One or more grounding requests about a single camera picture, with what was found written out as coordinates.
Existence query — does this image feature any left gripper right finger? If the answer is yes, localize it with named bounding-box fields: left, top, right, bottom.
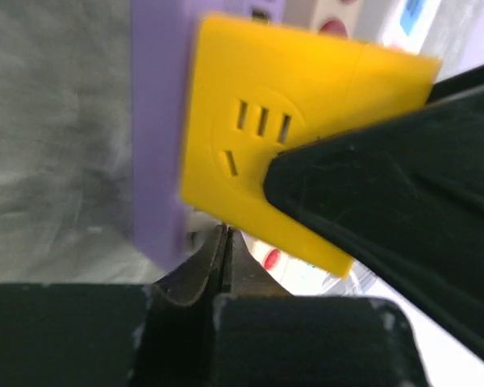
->
left=136, top=227, right=432, bottom=387

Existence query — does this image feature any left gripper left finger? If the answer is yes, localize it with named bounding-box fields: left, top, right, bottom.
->
left=0, top=226, right=227, bottom=386

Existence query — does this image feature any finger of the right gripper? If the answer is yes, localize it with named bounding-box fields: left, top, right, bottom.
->
left=263, top=65, right=484, bottom=360

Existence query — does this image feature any beige red-socket power strip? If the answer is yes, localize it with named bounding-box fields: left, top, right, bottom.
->
left=245, top=0, right=364, bottom=279

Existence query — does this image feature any white multicolour power strip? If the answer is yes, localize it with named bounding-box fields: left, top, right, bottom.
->
left=282, top=0, right=444, bottom=295

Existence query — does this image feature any yellow cube adapter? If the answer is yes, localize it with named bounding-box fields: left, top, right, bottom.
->
left=181, top=13, right=441, bottom=277

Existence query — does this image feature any purple white socket adapter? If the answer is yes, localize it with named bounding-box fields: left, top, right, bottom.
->
left=131, top=1, right=286, bottom=272

